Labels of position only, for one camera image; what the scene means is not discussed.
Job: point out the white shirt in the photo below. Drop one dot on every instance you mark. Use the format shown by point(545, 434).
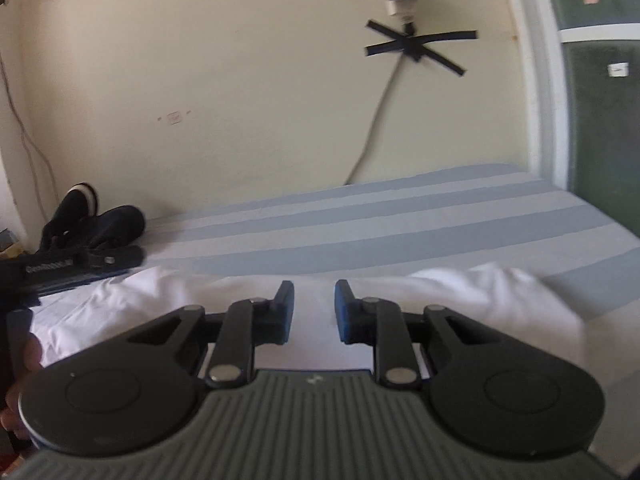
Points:
point(450, 305)

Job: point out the white window frame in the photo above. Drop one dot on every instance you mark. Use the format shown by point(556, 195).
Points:
point(547, 90)

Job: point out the frosted window glass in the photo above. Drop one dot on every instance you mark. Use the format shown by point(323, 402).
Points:
point(605, 150)

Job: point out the white glass sticker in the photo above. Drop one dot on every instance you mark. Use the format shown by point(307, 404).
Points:
point(618, 70)

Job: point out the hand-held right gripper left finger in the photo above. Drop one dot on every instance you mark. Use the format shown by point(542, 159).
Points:
point(283, 315)

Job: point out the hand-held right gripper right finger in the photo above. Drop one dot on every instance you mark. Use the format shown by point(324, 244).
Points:
point(344, 312)

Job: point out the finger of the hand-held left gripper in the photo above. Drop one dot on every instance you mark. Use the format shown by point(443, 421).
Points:
point(112, 258)

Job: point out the person's left hand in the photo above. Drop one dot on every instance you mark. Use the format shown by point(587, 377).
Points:
point(22, 400)

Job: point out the black garment with white stripe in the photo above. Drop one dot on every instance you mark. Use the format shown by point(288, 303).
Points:
point(75, 207)

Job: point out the small wall sticker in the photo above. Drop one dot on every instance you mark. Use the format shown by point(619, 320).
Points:
point(174, 117)

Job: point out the black tape cross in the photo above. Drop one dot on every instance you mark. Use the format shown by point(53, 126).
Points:
point(417, 46)

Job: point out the blue striped bed sheet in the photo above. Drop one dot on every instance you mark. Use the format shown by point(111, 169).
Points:
point(400, 220)

